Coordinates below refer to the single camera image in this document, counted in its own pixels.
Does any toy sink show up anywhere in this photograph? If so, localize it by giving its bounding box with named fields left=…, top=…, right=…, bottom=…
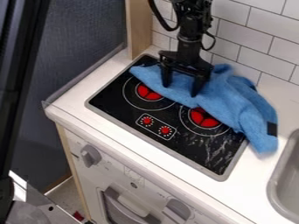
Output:
left=266, top=128, right=299, bottom=224

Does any toy stove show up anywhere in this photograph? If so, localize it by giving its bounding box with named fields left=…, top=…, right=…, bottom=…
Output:
left=84, top=53, right=249, bottom=182

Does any blue cloth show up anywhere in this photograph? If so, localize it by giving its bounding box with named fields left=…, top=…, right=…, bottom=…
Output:
left=128, top=63, right=281, bottom=155

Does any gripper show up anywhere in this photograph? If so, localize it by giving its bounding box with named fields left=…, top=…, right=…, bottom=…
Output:
left=157, top=37, right=215, bottom=98

